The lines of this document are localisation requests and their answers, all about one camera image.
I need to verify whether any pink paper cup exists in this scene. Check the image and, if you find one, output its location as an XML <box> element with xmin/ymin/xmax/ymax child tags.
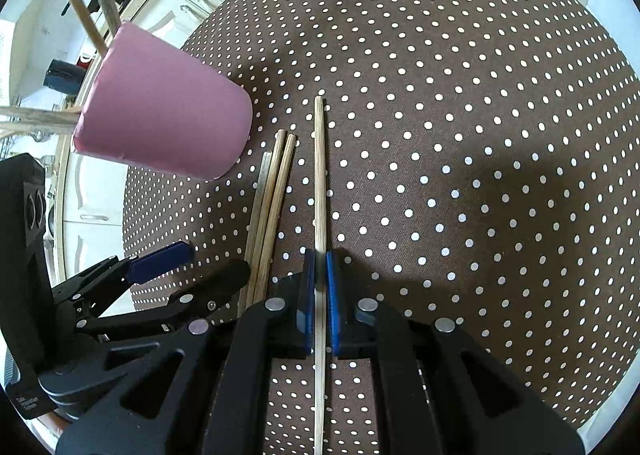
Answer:
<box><xmin>73</xmin><ymin>22</ymin><xmax>253</xmax><ymax>180</ymax></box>

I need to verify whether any brown polka dot tablecloth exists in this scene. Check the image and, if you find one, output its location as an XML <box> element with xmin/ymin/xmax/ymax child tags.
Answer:
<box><xmin>124</xmin><ymin>0</ymin><xmax>639</xmax><ymax>427</ymax></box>

